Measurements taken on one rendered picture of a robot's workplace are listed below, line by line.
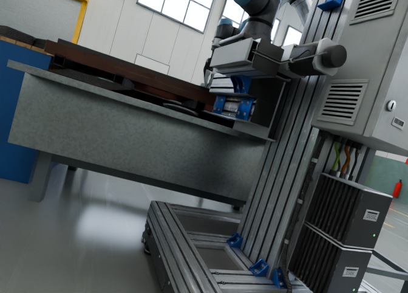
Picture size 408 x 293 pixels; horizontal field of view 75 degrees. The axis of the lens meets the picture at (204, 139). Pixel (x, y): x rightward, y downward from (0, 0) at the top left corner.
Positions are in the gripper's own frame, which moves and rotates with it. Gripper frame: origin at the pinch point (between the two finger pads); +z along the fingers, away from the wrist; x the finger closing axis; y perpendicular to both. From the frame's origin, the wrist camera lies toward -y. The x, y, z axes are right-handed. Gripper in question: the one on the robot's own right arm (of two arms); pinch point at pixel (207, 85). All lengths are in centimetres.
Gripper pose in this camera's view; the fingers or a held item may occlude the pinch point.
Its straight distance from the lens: 143.0
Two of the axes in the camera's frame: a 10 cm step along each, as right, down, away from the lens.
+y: -1.8, -1.3, 9.7
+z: -3.0, 9.5, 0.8
